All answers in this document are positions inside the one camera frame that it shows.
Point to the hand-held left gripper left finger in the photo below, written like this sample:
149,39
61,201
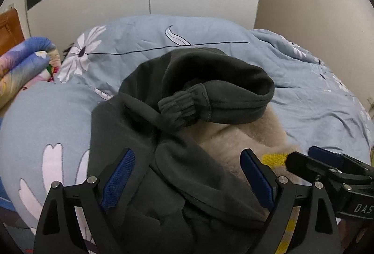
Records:
118,181

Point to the beige fleece garment yellow trim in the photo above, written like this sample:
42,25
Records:
228,148

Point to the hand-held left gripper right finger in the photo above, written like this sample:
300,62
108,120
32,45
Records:
258,179

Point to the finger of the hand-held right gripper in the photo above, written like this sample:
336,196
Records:
324,154
306,165

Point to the light blue floral duvet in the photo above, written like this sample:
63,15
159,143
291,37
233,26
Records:
204,35

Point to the colourful printed blanket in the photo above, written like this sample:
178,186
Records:
26,61

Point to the dark grey sweatpants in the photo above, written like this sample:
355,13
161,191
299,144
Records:
175,172

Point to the wooden headboard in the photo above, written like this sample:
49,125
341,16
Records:
10,33

